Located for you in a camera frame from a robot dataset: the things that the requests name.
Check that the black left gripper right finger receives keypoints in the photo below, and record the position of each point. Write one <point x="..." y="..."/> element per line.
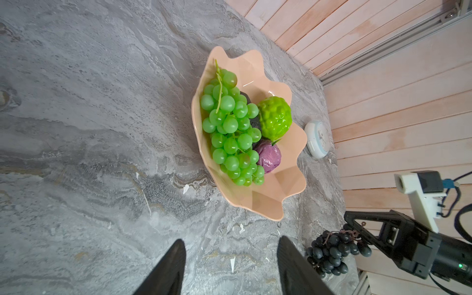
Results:
<point x="297" y="276"/>

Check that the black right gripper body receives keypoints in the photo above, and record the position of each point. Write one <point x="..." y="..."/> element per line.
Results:
<point x="412" y="246"/>

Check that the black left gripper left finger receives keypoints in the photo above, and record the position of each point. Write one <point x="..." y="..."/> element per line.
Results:
<point x="166" y="278"/>

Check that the dark purple grape bunch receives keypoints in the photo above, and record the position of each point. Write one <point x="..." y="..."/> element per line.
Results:
<point x="327" y="252"/>

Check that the purple fig fruit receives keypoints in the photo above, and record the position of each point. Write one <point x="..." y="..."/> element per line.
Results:
<point x="269" y="155"/>

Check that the dark avocado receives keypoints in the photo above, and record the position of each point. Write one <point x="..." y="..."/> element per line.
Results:
<point x="255" y="122"/>

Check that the bumpy green custard apple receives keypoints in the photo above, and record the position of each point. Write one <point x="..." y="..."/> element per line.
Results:
<point x="275" y="118"/>

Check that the green grape bunch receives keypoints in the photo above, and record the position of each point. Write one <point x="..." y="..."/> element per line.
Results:
<point x="226" y="119"/>

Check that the peach scalloped fruit bowl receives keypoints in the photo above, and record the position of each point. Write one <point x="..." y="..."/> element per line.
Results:
<point x="287" y="179"/>

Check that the white and blue alarm clock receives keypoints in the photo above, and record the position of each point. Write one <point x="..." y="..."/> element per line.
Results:
<point x="317" y="139"/>

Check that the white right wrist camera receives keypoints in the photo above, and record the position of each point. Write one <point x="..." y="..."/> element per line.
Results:
<point x="425" y="191"/>

